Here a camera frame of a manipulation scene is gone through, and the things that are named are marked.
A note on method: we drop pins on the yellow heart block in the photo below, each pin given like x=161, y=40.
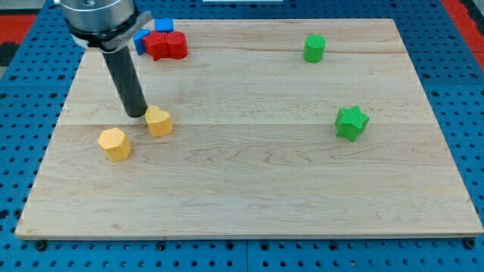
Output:
x=158, y=121

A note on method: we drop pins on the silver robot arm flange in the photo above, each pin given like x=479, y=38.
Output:
x=107, y=25

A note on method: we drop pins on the green star block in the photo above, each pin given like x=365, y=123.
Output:
x=351, y=122

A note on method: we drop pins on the red star block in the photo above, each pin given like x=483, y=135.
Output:
x=155, y=45

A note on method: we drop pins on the wooden board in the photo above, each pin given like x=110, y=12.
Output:
x=254, y=152

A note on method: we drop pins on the red cylinder block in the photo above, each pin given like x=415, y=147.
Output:
x=177, y=44

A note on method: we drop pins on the green cylinder block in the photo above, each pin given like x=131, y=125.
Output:
x=314, y=47

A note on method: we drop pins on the yellow hexagon block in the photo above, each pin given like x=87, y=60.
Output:
x=114, y=144

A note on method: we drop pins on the blue cube block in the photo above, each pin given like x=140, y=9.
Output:
x=164, y=25

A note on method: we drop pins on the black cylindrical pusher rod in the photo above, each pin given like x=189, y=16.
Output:
x=126, y=81

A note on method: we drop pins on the blue angled block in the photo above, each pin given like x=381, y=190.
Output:
x=138, y=40

